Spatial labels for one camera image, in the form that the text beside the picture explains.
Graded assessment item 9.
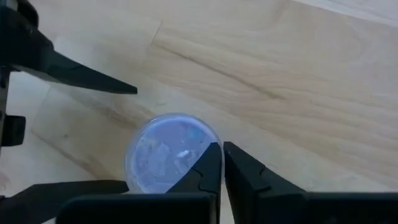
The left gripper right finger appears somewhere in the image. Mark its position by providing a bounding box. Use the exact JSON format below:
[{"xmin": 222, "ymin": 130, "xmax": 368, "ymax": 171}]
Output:
[{"xmin": 223, "ymin": 141, "xmax": 398, "ymax": 224}]

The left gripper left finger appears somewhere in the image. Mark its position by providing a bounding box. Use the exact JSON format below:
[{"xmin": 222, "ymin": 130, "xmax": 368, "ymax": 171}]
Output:
[{"xmin": 57, "ymin": 142, "xmax": 223, "ymax": 224}]

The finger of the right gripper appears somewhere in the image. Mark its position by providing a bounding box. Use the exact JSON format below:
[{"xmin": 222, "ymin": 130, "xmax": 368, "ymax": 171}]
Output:
[
  {"xmin": 14, "ymin": 50, "xmax": 138, "ymax": 95},
  {"xmin": 0, "ymin": 179, "xmax": 130, "ymax": 224}
]

